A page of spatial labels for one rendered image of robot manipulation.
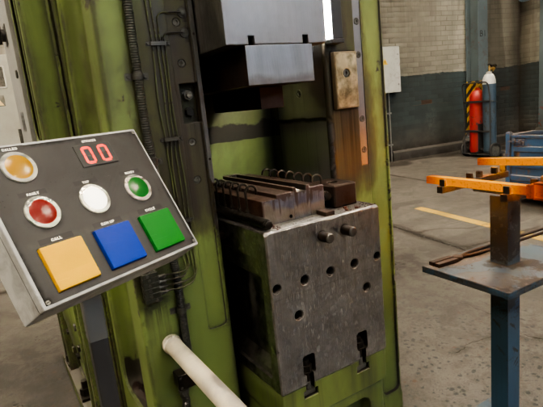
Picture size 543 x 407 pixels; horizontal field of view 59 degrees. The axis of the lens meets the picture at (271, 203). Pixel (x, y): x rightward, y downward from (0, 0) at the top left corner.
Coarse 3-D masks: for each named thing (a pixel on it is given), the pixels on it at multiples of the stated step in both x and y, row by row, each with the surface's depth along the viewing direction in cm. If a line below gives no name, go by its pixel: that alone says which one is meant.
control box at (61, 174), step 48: (48, 144) 84; (96, 144) 91; (0, 192) 74; (48, 192) 80; (0, 240) 72; (48, 240) 76; (144, 240) 88; (192, 240) 96; (48, 288) 72; (96, 288) 78
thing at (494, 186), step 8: (432, 176) 149; (440, 176) 147; (448, 184) 143; (456, 184) 141; (464, 184) 138; (472, 184) 136; (480, 184) 134; (488, 184) 131; (496, 184) 129; (504, 184) 127; (512, 184) 126; (520, 184) 125; (528, 184) 121; (536, 184) 120; (512, 192) 125; (520, 192) 123; (528, 192) 121; (536, 192) 121
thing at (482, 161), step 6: (480, 162) 159; (486, 162) 157; (492, 162) 156; (498, 162) 154; (504, 162) 152; (510, 162) 150; (516, 162) 149; (522, 162) 147; (528, 162) 145; (534, 162) 144; (540, 162) 142
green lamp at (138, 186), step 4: (132, 180) 93; (136, 180) 93; (140, 180) 94; (128, 184) 92; (132, 184) 92; (136, 184) 93; (140, 184) 94; (144, 184) 94; (132, 188) 92; (136, 188) 92; (140, 188) 93; (144, 188) 94; (148, 188) 95; (136, 192) 92; (140, 192) 93; (144, 192) 93; (148, 192) 94; (140, 196) 92; (144, 196) 93
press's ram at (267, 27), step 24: (192, 0) 122; (216, 0) 111; (240, 0) 112; (264, 0) 115; (288, 0) 119; (312, 0) 122; (216, 24) 114; (240, 24) 113; (264, 24) 116; (288, 24) 120; (312, 24) 123; (216, 48) 116
